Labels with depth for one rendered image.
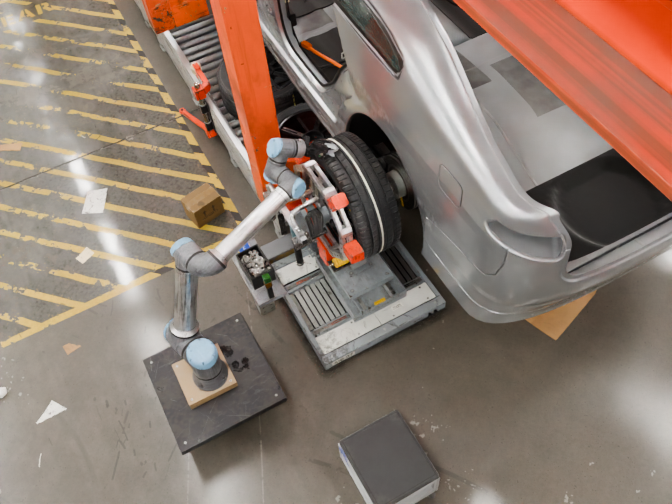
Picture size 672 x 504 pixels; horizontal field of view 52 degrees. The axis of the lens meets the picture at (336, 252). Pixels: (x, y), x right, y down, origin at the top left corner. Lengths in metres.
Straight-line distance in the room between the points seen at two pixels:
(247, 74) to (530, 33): 2.31
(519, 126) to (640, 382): 1.60
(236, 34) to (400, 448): 2.10
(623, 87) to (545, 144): 2.76
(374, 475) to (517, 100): 2.10
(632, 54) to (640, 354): 3.35
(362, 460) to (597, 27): 2.71
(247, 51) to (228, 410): 1.82
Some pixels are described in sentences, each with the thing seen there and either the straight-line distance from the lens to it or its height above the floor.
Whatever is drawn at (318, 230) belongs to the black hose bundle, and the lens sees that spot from 3.38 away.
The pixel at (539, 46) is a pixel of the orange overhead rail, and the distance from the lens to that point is 1.15.
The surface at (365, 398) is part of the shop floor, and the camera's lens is 4.01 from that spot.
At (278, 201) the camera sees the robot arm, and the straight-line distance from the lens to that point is 3.20.
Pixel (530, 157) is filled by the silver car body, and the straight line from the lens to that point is 3.79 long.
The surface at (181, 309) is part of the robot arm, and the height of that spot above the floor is 0.80.
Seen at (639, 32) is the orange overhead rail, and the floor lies 3.05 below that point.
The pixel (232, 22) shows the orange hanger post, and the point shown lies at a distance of 3.16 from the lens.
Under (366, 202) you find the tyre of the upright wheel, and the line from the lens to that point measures 3.36.
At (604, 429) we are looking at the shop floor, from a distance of 4.13.
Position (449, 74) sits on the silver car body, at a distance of 2.92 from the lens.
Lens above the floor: 3.71
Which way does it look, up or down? 55 degrees down
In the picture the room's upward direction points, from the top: 6 degrees counter-clockwise
